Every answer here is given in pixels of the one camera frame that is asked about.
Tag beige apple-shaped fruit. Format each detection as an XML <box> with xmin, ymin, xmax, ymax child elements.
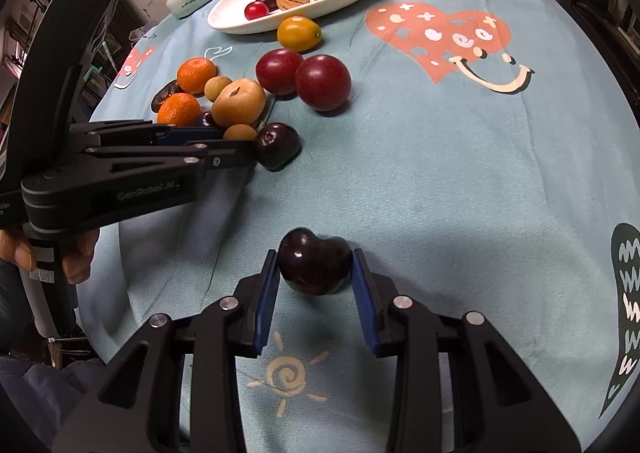
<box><xmin>211</xmin><ymin>78</ymin><xmax>267</xmax><ymax>126</ymax></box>

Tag red plum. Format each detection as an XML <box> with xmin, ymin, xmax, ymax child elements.
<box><xmin>255</xmin><ymin>48</ymin><xmax>305</xmax><ymax>96</ymax></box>
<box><xmin>294</xmin><ymin>54</ymin><xmax>352</xmax><ymax>112</ymax></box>

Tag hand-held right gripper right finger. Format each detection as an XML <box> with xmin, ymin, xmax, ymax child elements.
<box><xmin>351</xmin><ymin>248</ymin><xmax>583</xmax><ymax>453</ymax></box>

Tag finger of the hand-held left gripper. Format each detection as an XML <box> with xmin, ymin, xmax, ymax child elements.
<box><xmin>69</xmin><ymin>139</ymin><xmax>259</xmax><ymax>176</ymax></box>
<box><xmin>67</xmin><ymin>118</ymin><xmax>226</xmax><ymax>147</ymax></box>

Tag black equipment rack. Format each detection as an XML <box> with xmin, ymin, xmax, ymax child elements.
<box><xmin>570</xmin><ymin>0</ymin><xmax>640</xmax><ymax>99</ymax></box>

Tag small tan longan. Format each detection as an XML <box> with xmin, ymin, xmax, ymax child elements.
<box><xmin>222</xmin><ymin>123</ymin><xmax>258</xmax><ymax>141</ymax></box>
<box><xmin>204</xmin><ymin>76</ymin><xmax>233</xmax><ymax>102</ymax></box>

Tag orange tangerine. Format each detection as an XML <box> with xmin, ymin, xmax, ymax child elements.
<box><xmin>176</xmin><ymin>57</ymin><xmax>218</xmax><ymax>95</ymax></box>
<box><xmin>156</xmin><ymin>93</ymin><xmax>202</xmax><ymax>126</ymax></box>

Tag light blue printed tablecloth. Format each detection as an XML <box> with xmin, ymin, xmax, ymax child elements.
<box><xmin>75</xmin><ymin>0</ymin><xmax>640</xmax><ymax>453</ymax></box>

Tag person's left hand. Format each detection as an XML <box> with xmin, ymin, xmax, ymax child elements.
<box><xmin>0</xmin><ymin>227</ymin><xmax>100</xmax><ymax>286</ymax></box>

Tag grey blue trousers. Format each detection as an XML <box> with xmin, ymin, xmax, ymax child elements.
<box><xmin>0</xmin><ymin>353</ymin><xmax>108</xmax><ymax>453</ymax></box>

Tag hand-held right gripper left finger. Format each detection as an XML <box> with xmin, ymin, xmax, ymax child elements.
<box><xmin>52</xmin><ymin>248</ymin><xmax>281</xmax><ymax>453</ymax></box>

